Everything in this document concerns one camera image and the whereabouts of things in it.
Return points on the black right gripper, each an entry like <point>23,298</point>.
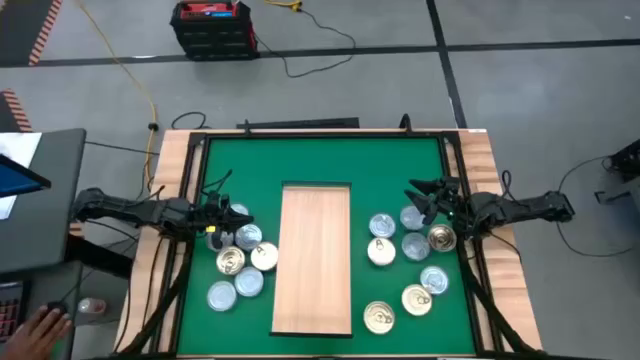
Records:
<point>452,202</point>

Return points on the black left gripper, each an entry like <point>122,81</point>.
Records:
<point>205,220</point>

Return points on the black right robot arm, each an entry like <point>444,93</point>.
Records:
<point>530,207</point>

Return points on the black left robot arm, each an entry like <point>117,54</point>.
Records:
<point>130,212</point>

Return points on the wooden shelf board black edges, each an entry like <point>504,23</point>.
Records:
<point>312,280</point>

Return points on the green table mat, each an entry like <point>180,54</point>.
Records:
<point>250,165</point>

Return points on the black slotted floor strip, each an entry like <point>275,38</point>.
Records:
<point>300,123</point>

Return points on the clear bottle red cap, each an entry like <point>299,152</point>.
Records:
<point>92,306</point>

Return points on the dark grey desk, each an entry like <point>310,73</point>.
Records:
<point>65,150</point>

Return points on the red and black power box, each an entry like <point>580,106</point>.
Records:
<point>215,37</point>

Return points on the grey side table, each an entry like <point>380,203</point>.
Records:
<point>50,280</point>

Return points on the black equipment box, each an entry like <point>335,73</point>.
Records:
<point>627,160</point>

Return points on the blue-screen monitor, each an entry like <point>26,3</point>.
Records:
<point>17,180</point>

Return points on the white paper sheet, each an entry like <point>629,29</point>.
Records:
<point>20,142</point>

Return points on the person's hand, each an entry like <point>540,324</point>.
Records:
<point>35,335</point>

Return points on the backlit keyboard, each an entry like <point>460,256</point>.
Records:
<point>10,310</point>

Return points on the black mat orange striped edge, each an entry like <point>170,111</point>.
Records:
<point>22,30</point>
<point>10,112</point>

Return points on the black frame clip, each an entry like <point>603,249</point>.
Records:
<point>405,124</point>
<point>246,128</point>

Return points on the black metal table frame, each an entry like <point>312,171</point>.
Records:
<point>325,134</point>

